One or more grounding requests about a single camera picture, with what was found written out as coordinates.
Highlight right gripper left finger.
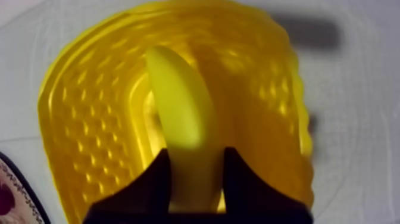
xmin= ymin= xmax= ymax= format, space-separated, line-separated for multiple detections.
xmin=83 ymin=148 xmax=172 ymax=224

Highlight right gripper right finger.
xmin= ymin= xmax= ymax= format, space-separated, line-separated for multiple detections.
xmin=222 ymin=147 xmax=314 ymax=224

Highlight yellow toy banana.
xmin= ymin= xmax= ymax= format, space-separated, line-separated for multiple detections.
xmin=144 ymin=45 xmax=226 ymax=214

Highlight yellow plastic basket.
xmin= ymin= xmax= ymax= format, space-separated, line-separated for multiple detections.
xmin=37 ymin=0 xmax=314 ymax=224

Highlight purple toy grapes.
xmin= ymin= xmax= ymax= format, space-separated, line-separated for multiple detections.
xmin=0 ymin=183 xmax=15 ymax=216

